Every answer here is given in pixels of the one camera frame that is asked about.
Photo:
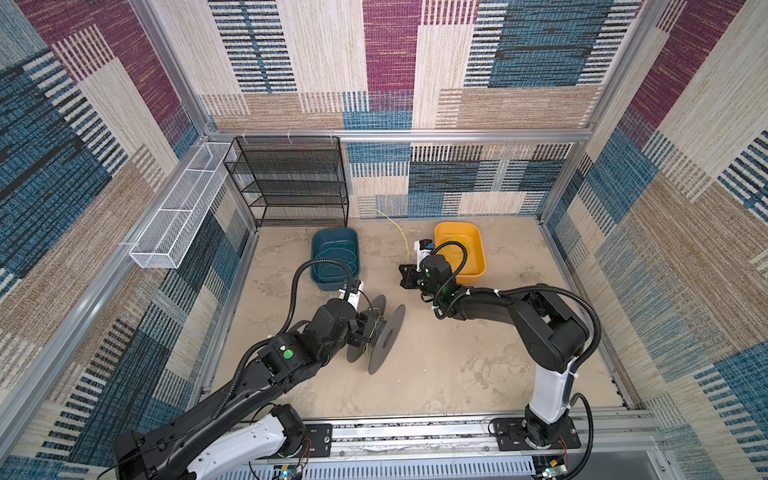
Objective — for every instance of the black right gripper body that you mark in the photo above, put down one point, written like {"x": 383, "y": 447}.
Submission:
{"x": 414, "y": 279}

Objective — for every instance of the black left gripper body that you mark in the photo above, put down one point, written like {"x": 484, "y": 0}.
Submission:
{"x": 356, "y": 331}

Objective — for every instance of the grey perforated cable spool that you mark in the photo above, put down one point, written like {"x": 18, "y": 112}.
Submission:
{"x": 390, "y": 328}

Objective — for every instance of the yellow plastic bin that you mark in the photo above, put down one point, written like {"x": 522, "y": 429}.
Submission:
{"x": 469, "y": 236}

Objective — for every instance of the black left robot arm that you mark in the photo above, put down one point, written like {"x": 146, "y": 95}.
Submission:
{"x": 242, "y": 421}

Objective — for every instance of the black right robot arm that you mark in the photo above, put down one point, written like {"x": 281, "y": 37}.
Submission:
{"x": 558, "y": 328}

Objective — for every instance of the teal plastic bin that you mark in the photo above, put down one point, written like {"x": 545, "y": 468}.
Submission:
{"x": 338, "y": 244}

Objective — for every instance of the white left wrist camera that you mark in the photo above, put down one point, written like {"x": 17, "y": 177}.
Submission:
{"x": 352, "y": 293}

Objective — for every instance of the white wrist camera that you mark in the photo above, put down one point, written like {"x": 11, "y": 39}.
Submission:
{"x": 423, "y": 249}
{"x": 352, "y": 293}

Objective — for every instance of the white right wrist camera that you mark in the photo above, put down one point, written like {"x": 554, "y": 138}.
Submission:
{"x": 423, "y": 249}

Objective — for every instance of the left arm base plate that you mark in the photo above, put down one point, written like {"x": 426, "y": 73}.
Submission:
{"x": 314, "y": 442}

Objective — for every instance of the black wire mesh shelf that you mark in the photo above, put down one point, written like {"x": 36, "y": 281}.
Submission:
{"x": 291, "y": 181}

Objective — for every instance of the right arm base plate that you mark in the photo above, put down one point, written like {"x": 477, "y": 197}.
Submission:
{"x": 523, "y": 434}

